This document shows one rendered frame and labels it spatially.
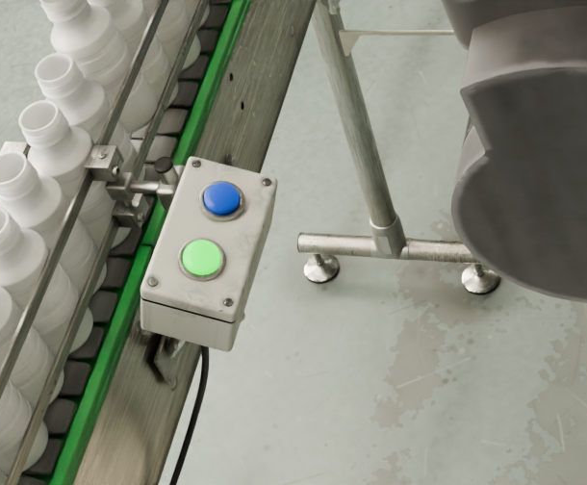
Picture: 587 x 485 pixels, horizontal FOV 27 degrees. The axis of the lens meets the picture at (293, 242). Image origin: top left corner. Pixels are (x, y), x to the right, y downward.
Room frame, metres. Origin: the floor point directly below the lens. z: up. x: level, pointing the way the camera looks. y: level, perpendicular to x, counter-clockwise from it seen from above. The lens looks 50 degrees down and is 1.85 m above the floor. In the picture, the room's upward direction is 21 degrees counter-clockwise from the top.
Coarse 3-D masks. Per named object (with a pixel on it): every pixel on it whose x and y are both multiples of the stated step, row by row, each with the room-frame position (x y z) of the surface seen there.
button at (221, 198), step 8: (216, 184) 0.69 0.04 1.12; (224, 184) 0.69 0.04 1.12; (208, 192) 0.68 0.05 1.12; (216, 192) 0.68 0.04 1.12; (224, 192) 0.68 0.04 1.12; (232, 192) 0.68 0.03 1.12; (208, 200) 0.68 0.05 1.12; (216, 200) 0.67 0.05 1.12; (224, 200) 0.67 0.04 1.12; (232, 200) 0.67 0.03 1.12; (240, 200) 0.67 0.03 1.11; (208, 208) 0.67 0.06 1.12; (216, 208) 0.67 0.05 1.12; (224, 208) 0.67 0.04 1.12; (232, 208) 0.67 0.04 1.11
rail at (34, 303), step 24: (168, 0) 0.96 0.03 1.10; (192, 24) 0.99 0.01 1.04; (144, 48) 0.90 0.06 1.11; (120, 96) 0.85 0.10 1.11; (168, 96) 0.91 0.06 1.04; (144, 144) 0.85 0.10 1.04; (72, 216) 0.73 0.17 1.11; (48, 264) 0.68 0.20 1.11; (96, 264) 0.72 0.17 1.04; (24, 312) 0.64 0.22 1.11; (24, 336) 0.63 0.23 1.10; (72, 336) 0.66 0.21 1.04; (0, 384) 0.59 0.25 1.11; (48, 384) 0.62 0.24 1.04; (24, 456) 0.56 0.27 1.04
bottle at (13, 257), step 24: (0, 216) 0.71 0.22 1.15; (0, 240) 0.69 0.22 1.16; (24, 240) 0.70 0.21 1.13; (0, 264) 0.68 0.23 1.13; (24, 264) 0.68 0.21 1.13; (24, 288) 0.67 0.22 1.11; (48, 288) 0.68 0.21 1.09; (72, 288) 0.70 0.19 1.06; (48, 312) 0.67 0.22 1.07; (72, 312) 0.68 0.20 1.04; (48, 336) 0.67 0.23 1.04
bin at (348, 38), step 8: (344, 32) 1.24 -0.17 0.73; (352, 32) 1.24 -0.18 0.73; (360, 32) 1.23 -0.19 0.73; (368, 32) 1.23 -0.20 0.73; (376, 32) 1.22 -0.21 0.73; (384, 32) 1.21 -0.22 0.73; (392, 32) 1.21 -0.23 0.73; (400, 32) 1.20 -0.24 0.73; (408, 32) 1.20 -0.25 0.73; (416, 32) 1.19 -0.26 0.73; (424, 32) 1.19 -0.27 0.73; (432, 32) 1.18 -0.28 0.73; (440, 32) 1.17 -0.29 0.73; (448, 32) 1.17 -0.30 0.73; (344, 40) 1.25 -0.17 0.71; (352, 40) 1.24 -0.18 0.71; (344, 48) 1.25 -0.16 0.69
